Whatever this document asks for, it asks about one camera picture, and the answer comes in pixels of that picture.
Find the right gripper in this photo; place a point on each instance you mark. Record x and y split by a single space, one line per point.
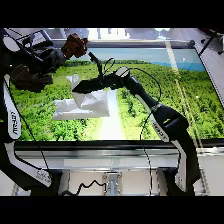
100 85

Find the white shirt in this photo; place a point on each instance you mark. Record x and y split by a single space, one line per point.
90 105

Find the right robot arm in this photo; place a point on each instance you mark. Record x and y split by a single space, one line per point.
173 126

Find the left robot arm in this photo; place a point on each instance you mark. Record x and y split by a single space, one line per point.
11 123

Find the red-brown garment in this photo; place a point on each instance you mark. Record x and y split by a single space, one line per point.
75 45

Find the grey-brown garment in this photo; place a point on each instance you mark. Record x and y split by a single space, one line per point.
58 56

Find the silver frame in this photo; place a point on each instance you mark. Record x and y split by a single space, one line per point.
100 160

